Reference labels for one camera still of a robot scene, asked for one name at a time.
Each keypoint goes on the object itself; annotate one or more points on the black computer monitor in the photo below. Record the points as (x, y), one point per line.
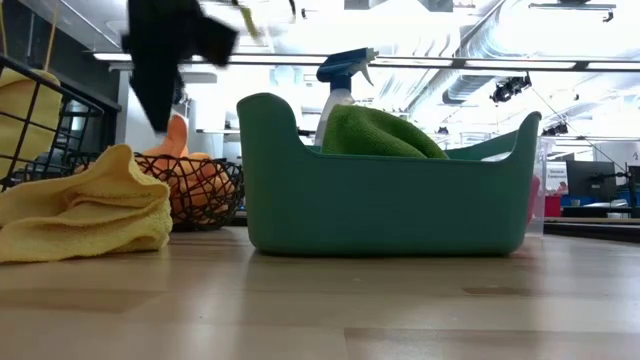
(590, 181)

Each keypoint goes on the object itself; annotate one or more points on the clear plastic container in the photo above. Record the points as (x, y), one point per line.
(545, 150)

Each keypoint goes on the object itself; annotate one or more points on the white wall poster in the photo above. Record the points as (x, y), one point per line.
(556, 177)

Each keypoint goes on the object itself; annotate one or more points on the blue white spray bottle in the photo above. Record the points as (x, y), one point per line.
(342, 67)

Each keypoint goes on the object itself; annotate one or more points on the black track light cluster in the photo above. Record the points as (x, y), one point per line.
(510, 89)

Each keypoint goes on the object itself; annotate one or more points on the green microfiber towel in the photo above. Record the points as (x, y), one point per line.
(375, 135)

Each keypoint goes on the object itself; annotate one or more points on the teal plastic bin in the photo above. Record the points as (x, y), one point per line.
(390, 205)

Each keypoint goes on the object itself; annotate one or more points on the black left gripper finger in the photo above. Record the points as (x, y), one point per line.
(157, 95)

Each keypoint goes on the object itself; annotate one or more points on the long ceiling light fixture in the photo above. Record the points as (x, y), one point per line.
(400, 63)

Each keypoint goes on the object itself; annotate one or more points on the red box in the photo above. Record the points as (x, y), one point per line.
(552, 206)

